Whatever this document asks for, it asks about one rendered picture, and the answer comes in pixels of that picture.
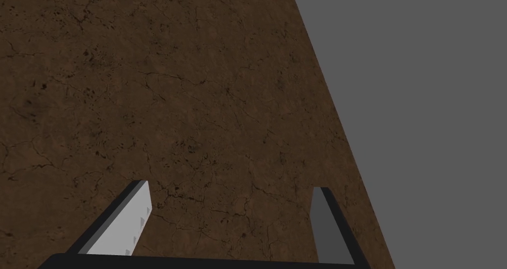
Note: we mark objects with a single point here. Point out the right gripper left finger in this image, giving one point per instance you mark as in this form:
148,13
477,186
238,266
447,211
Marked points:
119,225

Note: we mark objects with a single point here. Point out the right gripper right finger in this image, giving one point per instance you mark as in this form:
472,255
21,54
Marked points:
330,233

